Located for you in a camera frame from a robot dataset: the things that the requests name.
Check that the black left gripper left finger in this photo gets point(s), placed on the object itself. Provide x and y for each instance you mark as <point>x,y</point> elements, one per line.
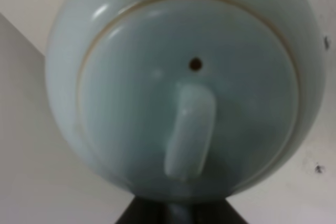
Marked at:
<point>143,211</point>

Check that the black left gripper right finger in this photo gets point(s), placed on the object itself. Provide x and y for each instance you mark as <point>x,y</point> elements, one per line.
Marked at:
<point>214,212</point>

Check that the pale blue porcelain teapot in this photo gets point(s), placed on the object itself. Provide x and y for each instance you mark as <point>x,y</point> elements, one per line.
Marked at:
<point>185,100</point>

